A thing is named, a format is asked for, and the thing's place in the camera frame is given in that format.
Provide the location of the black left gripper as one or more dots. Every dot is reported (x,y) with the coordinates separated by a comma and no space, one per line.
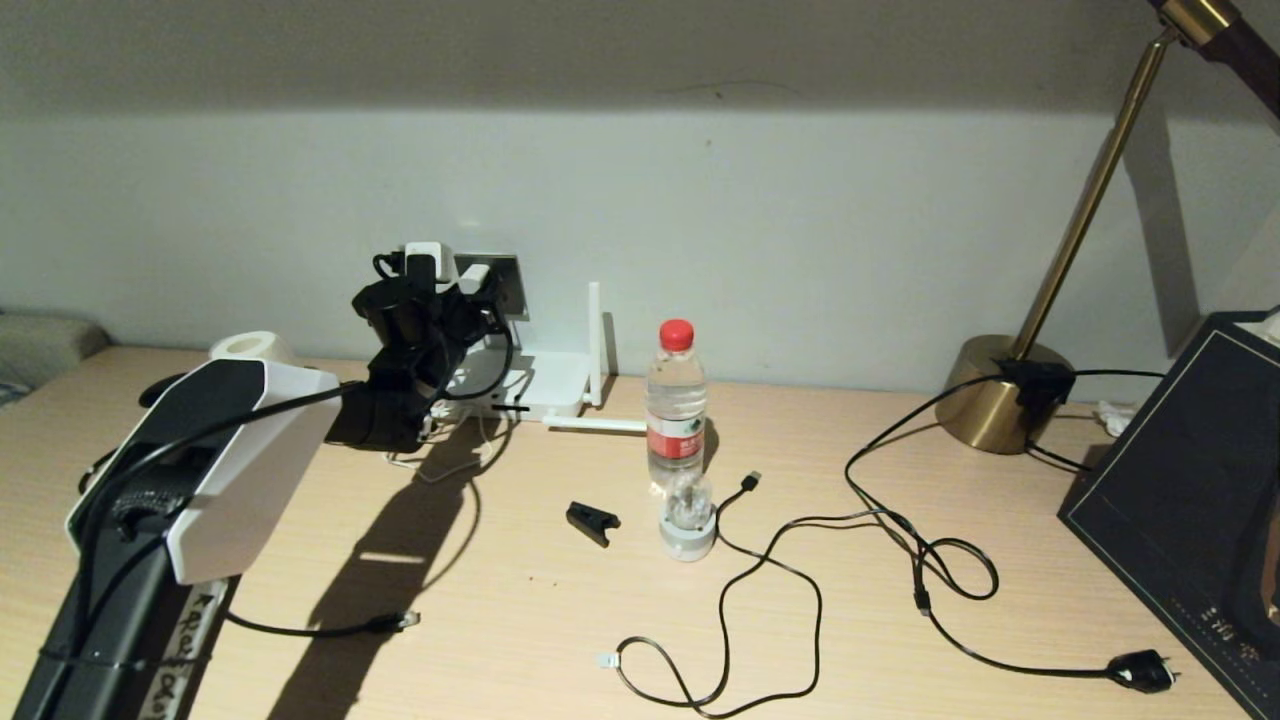
(420,330)

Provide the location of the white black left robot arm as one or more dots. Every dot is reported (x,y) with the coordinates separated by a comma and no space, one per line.
(230,470)

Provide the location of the white router with antennas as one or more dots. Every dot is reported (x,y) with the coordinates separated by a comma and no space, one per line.
(550,385)

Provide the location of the water bottle red cap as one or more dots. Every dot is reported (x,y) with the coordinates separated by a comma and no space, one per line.
(676,400)

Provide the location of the white toilet paper roll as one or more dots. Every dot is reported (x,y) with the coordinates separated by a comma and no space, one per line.
(245,347)

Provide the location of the small black clip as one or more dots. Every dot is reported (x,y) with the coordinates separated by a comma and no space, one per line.
(590,522)

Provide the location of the glass dome on white base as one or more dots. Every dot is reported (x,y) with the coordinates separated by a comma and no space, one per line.
(687,543)

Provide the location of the black round desk grommet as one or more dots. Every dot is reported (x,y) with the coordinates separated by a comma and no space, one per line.
(155,392)

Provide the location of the brass desk lamp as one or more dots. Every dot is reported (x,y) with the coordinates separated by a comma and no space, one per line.
(985,400)

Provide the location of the black box on lamp base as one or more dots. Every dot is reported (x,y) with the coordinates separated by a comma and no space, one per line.
(1040,385)

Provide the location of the small white crumpled object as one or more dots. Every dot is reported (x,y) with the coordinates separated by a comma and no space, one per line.
(1115,418)

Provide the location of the dark box with gold trim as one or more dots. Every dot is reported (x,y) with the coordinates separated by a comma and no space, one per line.
(1180,480)

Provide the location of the grey wall socket plate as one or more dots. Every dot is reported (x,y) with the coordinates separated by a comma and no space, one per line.
(510,290)

